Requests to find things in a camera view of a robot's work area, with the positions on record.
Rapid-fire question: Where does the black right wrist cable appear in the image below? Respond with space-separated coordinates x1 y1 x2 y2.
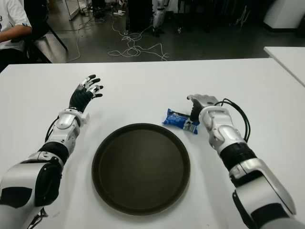
215 98 251 144

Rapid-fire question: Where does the seated person white shirt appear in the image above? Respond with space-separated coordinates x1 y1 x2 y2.
0 0 33 72

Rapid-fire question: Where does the blue Oreo packet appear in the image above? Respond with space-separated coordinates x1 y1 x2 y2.
162 108 199 135

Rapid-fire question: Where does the round dark brown tray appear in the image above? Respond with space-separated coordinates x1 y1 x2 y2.
91 123 191 217

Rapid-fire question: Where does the black chair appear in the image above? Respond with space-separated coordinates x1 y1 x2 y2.
23 0 69 64

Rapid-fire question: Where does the white shelf unit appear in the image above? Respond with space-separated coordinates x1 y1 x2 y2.
65 0 81 21

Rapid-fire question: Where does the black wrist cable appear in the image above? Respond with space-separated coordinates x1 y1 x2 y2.
215 98 251 144
46 118 60 144

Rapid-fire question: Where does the white humanoid robot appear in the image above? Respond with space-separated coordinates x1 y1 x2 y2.
152 0 167 36

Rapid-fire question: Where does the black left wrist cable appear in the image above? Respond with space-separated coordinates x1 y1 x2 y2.
46 118 60 144

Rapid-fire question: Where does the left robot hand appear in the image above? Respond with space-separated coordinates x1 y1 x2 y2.
69 74 104 112

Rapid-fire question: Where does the tangled white floor cable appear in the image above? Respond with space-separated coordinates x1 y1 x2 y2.
108 14 170 62

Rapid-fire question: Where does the white cabinet black base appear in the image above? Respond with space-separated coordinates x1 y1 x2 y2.
263 0 305 31

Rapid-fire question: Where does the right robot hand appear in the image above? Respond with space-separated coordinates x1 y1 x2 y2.
185 94 220 127

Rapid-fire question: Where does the white side table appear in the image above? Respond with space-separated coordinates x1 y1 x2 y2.
263 46 305 88

